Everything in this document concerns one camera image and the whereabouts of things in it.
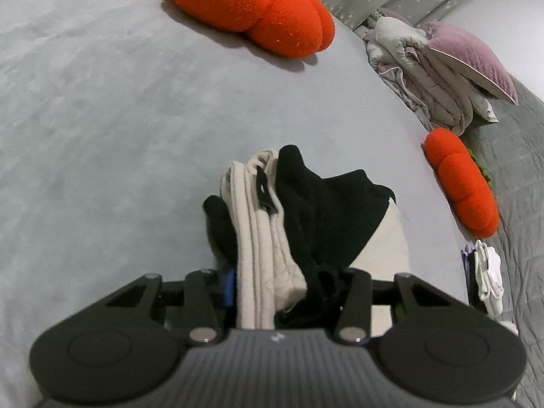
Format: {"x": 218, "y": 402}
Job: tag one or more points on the cream and black raglan shirt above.
{"x": 331, "y": 212}

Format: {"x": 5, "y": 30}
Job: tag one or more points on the purple pillow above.
{"x": 471, "y": 59}

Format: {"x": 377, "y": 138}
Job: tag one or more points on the grey padded headboard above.
{"x": 518, "y": 204}

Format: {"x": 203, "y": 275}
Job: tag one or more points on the large orange pumpkin cushion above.
{"x": 246, "y": 4}

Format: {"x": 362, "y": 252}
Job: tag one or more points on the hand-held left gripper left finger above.
{"x": 229, "y": 289}

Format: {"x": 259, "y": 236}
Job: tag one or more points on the grey bed sheet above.
{"x": 127, "y": 136}

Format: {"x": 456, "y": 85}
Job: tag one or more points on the folded white clothes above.
{"x": 488, "y": 280}

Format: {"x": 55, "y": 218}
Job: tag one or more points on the folded grey and pink quilt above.
{"x": 425, "y": 80}

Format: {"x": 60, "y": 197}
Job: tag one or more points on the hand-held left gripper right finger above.
{"x": 355, "y": 306}

